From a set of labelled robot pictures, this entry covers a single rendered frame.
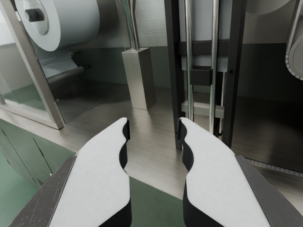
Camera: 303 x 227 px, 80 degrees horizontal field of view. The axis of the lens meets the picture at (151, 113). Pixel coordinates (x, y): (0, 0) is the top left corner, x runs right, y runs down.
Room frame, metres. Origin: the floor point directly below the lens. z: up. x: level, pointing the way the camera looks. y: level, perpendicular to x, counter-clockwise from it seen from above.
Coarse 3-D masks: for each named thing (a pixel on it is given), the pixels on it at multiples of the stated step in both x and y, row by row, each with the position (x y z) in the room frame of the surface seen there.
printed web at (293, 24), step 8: (296, 0) 0.59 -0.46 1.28; (296, 8) 0.49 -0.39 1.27; (296, 16) 0.42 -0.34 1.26; (296, 24) 0.42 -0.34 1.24; (288, 32) 0.59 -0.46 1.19; (288, 40) 0.48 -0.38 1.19; (288, 48) 0.43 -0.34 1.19; (288, 64) 0.42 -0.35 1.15; (224, 72) 0.51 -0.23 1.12; (224, 80) 0.51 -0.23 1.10; (224, 88) 0.51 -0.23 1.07; (224, 96) 0.52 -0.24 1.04; (224, 104) 0.53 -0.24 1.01
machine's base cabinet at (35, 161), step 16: (0, 128) 1.11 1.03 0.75; (0, 144) 1.29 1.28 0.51; (16, 144) 1.03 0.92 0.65; (32, 144) 0.85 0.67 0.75; (16, 160) 1.19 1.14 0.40; (32, 160) 0.94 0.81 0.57; (48, 160) 0.78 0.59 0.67; (64, 160) 0.67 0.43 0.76; (32, 176) 1.08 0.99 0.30; (48, 176) 0.87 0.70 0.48; (144, 192) 0.39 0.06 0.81; (144, 208) 0.40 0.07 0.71; (160, 208) 0.36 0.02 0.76; (176, 208) 0.32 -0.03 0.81; (144, 224) 0.41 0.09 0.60; (160, 224) 0.37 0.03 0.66; (176, 224) 0.33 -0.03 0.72
